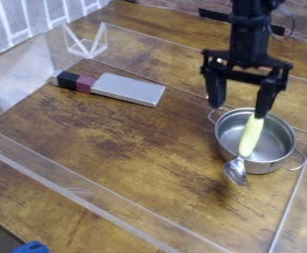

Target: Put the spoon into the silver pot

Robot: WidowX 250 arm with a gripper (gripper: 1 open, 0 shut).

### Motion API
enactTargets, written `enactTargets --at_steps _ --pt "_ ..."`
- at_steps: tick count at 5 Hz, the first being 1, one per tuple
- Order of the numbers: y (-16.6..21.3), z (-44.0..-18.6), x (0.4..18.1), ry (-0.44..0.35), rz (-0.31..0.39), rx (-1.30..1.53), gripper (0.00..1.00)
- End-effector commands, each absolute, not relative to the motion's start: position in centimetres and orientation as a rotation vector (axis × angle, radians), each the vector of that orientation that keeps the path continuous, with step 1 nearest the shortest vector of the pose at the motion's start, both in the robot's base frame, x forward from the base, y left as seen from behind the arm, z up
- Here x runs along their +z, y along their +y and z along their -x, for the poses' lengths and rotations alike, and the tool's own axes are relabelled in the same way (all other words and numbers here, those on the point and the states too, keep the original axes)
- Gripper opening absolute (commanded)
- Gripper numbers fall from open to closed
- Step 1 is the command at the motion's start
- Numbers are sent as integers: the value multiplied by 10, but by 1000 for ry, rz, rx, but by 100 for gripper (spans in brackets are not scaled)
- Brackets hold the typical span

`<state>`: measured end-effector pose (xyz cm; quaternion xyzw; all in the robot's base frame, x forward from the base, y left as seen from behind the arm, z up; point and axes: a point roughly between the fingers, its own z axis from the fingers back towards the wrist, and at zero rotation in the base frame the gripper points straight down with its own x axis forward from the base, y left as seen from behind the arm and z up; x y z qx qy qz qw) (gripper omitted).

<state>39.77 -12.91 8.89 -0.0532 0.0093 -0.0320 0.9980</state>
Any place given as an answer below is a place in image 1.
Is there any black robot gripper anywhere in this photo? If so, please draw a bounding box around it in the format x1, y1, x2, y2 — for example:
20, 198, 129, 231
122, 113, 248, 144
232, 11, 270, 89
200, 19, 294, 120

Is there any yellow handled metal spoon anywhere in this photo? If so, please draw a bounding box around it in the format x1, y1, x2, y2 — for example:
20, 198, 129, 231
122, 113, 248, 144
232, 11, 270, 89
225, 115, 264, 186

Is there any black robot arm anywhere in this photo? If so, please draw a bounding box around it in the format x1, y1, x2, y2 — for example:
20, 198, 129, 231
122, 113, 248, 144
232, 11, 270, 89
201, 0, 293, 119

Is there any silver metal pot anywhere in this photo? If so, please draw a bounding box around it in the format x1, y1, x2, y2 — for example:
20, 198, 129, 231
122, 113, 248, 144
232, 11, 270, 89
208, 107, 307, 175

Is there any grey block with coloured end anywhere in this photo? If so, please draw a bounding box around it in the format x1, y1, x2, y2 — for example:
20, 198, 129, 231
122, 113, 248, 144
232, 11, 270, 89
49, 70, 165, 108

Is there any clear acrylic triangle stand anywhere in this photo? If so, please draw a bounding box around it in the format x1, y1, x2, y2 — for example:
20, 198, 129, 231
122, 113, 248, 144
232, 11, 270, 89
62, 23, 109, 59

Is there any blue object at corner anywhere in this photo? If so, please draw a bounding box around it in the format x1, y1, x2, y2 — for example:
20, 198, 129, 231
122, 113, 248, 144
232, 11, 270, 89
12, 241, 51, 253

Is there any black wall strip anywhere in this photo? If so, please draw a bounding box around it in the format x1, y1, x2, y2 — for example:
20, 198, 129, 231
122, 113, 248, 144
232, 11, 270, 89
198, 8, 285, 36

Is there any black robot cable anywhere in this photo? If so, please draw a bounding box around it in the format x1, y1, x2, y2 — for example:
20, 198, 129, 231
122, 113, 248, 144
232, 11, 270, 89
269, 4, 298, 41

